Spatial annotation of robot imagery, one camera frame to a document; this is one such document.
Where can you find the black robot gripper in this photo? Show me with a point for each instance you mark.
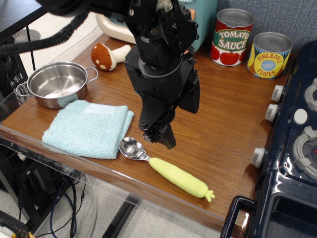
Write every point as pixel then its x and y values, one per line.
pixel 162 91

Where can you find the spoon with green carrot handle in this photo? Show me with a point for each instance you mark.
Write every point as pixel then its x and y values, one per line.
pixel 134 150

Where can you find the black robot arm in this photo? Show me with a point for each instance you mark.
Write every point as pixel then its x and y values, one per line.
pixel 161 64

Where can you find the light blue folded cloth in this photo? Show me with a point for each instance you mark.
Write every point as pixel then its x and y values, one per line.
pixel 88 129

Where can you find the plush brown mushroom toy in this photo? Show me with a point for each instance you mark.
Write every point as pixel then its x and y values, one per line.
pixel 106 59

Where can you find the black table leg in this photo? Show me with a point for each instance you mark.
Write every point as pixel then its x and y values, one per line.
pixel 119 220

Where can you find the small stainless steel pot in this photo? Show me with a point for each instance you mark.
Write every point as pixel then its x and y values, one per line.
pixel 58 84

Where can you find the teal toy microwave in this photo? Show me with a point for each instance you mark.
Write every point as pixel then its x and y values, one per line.
pixel 203 12

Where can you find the tomato sauce can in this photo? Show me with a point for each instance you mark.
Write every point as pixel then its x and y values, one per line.
pixel 231 35

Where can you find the pineapple slices can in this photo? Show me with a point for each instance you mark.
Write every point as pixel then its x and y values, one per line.
pixel 269 54

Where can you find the dark blue toy stove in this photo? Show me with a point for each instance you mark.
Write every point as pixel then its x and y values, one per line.
pixel 286 200

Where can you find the yellow object at floor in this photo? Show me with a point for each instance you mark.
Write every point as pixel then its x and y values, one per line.
pixel 10 227

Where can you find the black side desk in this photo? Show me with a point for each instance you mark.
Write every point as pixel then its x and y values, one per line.
pixel 14 16

